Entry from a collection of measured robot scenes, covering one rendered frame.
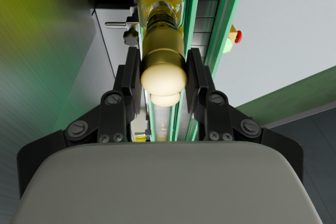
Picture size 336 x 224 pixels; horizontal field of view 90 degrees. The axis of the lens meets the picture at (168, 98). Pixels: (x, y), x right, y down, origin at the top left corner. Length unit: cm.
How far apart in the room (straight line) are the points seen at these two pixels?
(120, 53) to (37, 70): 32
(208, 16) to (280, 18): 52
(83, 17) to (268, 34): 80
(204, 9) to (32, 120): 38
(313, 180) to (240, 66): 240
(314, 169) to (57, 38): 315
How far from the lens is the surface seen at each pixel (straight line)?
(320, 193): 314
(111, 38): 48
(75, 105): 33
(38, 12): 22
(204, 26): 46
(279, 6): 89
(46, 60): 22
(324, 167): 318
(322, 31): 109
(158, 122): 77
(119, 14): 45
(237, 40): 61
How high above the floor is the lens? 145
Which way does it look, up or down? 40 degrees down
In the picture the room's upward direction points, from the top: 177 degrees clockwise
